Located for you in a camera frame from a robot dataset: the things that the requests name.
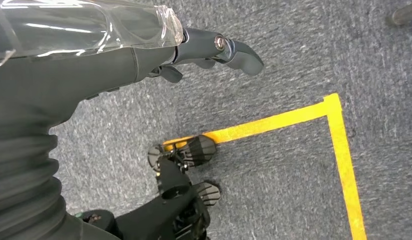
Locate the yellow floor tape square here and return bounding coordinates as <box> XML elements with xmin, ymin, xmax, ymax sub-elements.
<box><xmin>162</xmin><ymin>93</ymin><xmax>368</xmax><ymax>240</ymax></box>

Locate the black robot right foot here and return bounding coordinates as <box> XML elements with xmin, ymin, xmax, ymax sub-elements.
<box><xmin>192</xmin><ymin>181</ymin><xmax>222</xmax><ymax>207</ymax></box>

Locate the black robot left leg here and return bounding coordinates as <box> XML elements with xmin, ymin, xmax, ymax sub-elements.
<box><xmin>75</xmin><ymin>155</ymin><xmax>212</xmax><ymax>240</ymax></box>

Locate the dark grey floor object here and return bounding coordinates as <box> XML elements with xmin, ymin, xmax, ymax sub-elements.
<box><xmin>390</xmin><ymin>1</ymin><xmax>412</xmax><ymax>27</ymax></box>

